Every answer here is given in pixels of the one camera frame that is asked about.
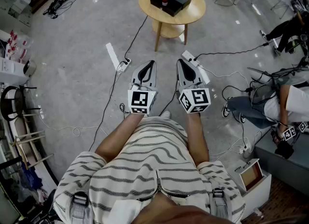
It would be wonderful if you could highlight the white power adapter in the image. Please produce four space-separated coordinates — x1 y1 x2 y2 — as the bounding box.
197 64 211 85

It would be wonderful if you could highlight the white power strip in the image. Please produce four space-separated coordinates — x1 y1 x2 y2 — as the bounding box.
181 50 200 67
118 58 132 72

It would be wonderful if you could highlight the person's left forearm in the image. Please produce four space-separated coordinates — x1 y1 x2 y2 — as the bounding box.
95 113 144 164

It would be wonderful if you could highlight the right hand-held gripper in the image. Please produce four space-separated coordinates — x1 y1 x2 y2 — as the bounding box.
177 59 211 114

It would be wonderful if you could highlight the black round metal stool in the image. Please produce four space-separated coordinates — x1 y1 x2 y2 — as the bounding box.
0 85 42 122

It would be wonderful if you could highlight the round wooden side table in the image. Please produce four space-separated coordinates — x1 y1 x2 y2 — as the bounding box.
138 0 207 52

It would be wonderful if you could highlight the long white flat strip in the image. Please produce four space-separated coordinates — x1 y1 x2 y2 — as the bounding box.
105 42 121 70

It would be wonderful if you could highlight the grey harness strap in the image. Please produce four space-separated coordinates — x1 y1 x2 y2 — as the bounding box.
208 187 229 222
71 190 94 224

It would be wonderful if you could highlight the white cabinet with wooden drawer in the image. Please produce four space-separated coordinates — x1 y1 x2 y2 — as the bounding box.
235 158 272 213

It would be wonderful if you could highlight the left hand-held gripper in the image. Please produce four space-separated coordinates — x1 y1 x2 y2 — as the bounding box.
127 60 159 115

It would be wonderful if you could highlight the person's right forearm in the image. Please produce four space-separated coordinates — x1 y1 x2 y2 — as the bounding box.
185 112 210 167

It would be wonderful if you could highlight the person's striped cream shirt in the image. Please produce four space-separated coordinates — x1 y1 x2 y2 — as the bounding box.
53 116 246 224

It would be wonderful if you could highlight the black power cable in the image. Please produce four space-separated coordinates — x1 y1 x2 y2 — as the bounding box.
124 15 149 62
194 42 270 61

